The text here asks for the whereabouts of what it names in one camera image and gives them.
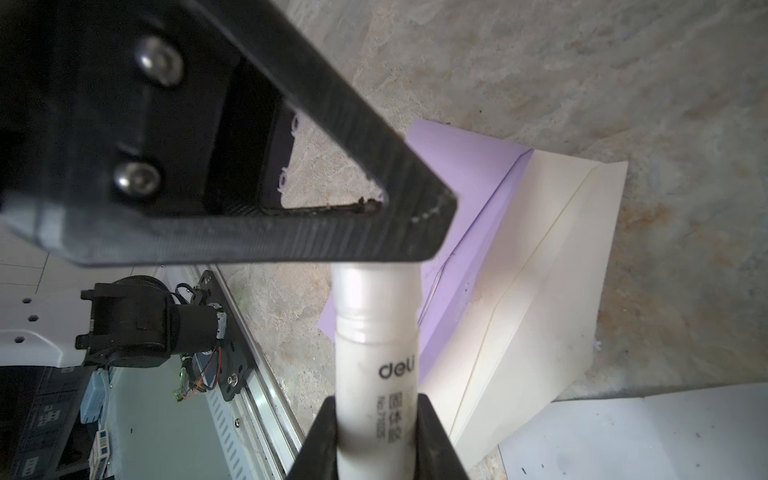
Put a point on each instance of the right circuit board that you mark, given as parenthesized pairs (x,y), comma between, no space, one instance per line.
(195,379)

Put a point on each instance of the white paper sheet underneath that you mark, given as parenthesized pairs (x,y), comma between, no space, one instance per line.
(717,433)

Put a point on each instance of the purple envelope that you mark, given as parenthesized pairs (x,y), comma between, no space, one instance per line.
(484,173)

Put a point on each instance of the cream envelope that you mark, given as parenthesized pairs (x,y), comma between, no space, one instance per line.
(528,330)

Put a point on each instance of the white glue stick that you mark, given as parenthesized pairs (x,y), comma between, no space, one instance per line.
(376,368)

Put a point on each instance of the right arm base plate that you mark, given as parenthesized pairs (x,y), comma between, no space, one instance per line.
(225,342)

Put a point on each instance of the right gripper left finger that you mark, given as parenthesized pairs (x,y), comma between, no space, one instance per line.
(154,132)

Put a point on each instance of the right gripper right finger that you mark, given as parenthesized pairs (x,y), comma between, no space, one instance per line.
(436,457)

